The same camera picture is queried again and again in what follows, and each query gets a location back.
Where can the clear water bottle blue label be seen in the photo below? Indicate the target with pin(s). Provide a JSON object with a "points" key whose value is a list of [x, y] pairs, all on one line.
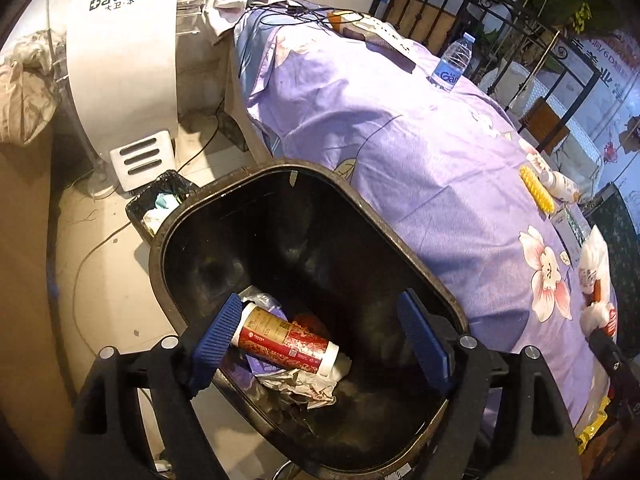
{"points": [[452, 65]]}

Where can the black trash bin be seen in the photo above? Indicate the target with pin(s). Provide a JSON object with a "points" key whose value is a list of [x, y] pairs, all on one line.
{"points": [[310, 240]]}

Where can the brown cushion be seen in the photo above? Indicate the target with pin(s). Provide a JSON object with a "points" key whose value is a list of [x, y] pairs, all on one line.
{"points": [[545, 125]]}

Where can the black iron bed frame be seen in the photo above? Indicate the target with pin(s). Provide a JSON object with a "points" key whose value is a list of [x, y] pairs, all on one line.
{"points": [[505, 7]]}

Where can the yellow snack packet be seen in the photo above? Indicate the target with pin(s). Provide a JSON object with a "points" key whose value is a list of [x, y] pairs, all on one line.
{"points": [[592, 427]]}

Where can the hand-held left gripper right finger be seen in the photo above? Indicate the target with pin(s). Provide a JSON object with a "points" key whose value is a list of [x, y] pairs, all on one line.
{"points": [[425, 345]]}

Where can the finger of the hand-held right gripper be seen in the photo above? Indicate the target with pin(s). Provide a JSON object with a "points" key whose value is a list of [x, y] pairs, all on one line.
{"points": [[607, 355]]}

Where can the white standing machine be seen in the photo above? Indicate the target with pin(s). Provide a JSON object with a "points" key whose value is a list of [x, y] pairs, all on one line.
{"points": [[120, 60]]}

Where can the large printed wall banner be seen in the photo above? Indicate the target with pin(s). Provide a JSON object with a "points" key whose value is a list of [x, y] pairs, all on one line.
{"points": [[610, 85]]}

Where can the green floral cabinet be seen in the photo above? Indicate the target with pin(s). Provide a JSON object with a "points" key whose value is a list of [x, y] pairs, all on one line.
{"points": [[620, 240]]}

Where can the white plastic bag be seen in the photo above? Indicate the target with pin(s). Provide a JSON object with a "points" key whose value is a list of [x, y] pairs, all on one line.
{"points": [[595, 260]]}

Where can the yellow ridged stick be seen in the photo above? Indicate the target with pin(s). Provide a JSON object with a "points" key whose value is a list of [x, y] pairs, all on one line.
{"points": [[537, 190]]}

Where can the white printed paper bag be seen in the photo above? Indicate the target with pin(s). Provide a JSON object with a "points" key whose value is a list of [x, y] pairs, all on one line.
{"points": [[385, 35]]}

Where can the purple floral bed sheet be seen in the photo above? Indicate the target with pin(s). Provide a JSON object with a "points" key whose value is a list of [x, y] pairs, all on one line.
{"points": [[400, 150]]}

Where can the purple packet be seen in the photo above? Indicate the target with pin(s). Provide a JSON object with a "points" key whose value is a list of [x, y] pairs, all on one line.
{"points": [[247, 367]]}

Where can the cream drink bottle orange cap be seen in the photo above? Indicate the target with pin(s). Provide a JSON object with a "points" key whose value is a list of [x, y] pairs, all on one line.
{"points": [[560, 185]]}

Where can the beige cloth pile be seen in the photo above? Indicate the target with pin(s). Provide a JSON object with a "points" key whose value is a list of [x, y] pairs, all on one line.
{"points": [[25, 90]]}

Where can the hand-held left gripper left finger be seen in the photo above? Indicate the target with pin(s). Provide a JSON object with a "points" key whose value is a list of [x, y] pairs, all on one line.
{"points": [[220, 340]]}

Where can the red cylindrical canister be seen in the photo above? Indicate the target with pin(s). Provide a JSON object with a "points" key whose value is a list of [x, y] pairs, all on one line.
{"points": [[285, 342]]}

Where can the small black waste bin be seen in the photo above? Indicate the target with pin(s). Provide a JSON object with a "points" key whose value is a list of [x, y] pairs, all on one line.
{"points": [[172, 185]]}

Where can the clear acrylic holder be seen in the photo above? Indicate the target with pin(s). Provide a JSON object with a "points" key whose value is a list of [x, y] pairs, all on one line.
{"points": [[190, 15]]}

